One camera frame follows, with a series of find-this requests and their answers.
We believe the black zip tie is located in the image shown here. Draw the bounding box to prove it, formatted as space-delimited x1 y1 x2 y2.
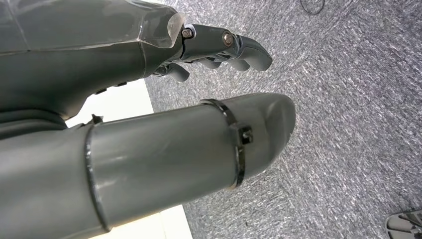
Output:
83 114 112 232
199 98 254 191

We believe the black floor cable loop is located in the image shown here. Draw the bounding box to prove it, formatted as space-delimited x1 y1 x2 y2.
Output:
299 0 325 16

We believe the white panel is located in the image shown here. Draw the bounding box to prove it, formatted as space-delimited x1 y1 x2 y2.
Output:
65 78 194 239

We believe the black metal floor base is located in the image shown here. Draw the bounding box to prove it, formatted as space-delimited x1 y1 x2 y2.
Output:
385 210 422 239

